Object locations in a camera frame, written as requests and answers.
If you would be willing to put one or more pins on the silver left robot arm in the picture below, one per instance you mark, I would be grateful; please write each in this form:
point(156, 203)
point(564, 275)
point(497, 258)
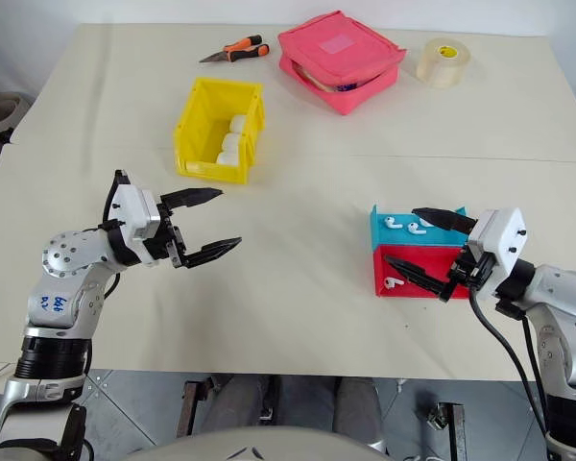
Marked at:
point(62, 250)

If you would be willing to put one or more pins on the orange black pliers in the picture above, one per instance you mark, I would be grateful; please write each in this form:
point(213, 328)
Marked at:
point(242, 48)

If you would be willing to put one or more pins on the rusty metal frame post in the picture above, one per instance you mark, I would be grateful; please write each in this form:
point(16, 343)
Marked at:
point(191, 408)
point(453, 432)

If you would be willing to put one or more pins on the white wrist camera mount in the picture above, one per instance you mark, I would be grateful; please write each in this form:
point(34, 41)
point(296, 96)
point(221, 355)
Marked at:
point(501, 235)
point(130, 211)

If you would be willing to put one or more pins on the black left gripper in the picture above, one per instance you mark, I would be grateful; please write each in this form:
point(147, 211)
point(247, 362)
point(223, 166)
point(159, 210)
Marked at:
point(165, 240)

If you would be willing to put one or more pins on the pink fabric pouch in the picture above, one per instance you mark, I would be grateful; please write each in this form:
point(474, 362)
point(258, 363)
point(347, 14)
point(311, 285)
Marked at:
point(338, 53)

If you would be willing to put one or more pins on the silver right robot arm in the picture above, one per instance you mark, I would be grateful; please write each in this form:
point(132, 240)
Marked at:
point(564, 294)

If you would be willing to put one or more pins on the clear tape roll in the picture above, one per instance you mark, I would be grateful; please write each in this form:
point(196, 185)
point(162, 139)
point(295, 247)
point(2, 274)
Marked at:
point(444, 65)

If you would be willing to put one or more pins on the silver robot torso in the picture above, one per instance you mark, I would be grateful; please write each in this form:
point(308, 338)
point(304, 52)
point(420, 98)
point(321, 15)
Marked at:
point(269, 444)

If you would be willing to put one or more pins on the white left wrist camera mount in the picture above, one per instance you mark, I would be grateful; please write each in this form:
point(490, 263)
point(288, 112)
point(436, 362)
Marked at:
point(130, 211)

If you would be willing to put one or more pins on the teal plastic tray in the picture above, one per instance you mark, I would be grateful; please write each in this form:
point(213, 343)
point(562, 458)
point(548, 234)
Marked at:
point(441, 236)

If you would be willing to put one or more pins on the yellow plastic bin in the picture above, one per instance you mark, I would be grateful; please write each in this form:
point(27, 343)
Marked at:
point(197, 125)

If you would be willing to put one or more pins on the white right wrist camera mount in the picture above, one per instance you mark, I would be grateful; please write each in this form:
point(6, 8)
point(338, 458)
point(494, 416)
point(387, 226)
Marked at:
point(501, 235)

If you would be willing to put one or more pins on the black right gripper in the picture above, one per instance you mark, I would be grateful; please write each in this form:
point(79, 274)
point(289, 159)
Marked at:
point(472, 271)

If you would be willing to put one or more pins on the dark grey rounded shape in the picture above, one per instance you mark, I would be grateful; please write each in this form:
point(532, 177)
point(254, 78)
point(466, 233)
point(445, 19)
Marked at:
point(242, 401)
point(357, 405)

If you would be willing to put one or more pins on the red plastic tray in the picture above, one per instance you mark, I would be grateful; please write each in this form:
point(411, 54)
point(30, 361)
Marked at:
point(413, 259)

